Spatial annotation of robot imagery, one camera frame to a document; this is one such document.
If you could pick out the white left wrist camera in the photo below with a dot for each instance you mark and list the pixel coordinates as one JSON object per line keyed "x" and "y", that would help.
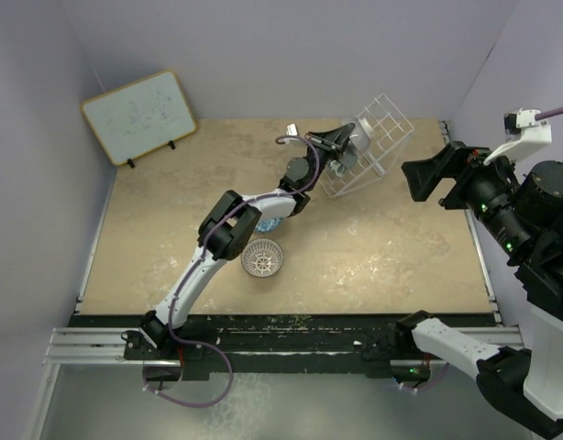
{"x": 291, "y": 132}

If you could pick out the brown wheel pattern bowl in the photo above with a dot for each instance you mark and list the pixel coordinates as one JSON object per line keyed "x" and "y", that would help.
{"x": 262, "y": 258}

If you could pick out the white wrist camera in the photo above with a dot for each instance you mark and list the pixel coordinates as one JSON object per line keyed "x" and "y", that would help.
{"x": 526, "y": 131}
{"x": 291, "y": 132}

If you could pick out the small whiteboard yellow frame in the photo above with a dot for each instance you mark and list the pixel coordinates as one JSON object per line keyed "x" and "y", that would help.
{"x": 137, "y": 118}

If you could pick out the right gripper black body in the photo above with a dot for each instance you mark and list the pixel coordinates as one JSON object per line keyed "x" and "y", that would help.
{"x": 470, "y": 158}

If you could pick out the white wire dish rack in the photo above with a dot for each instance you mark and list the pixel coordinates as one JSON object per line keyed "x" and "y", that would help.
{"x": 381, "y": 134}

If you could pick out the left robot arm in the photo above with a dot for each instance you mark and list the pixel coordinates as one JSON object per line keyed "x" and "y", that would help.
{"x": 226, "y": 230}

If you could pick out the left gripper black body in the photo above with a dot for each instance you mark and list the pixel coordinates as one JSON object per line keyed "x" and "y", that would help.
{"x": 325, "y": 155}

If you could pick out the aluminium frame rail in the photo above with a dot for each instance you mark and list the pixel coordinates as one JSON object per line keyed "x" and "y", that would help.
{"x": 87, "y": 346}

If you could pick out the grey dotted red-rim bowl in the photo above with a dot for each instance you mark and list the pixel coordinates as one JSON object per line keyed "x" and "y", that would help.
{"x": 349, "y": 159}

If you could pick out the green leaf pattern bowl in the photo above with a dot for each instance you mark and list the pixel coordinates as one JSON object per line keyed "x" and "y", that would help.
{"x": 337, "y": 168}

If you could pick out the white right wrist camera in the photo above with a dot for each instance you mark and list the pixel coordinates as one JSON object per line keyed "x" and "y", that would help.
{"x": 526, "y": 131}

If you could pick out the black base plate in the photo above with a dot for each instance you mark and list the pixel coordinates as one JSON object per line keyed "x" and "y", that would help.
{"x": 269, "y": 343}

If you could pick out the blue floral pattern bowl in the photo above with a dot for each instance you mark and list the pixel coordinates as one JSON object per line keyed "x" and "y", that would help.
{"x": 268, "y": 225}

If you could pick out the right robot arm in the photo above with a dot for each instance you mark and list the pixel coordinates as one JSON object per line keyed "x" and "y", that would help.
{"x": 525, "y": 217}

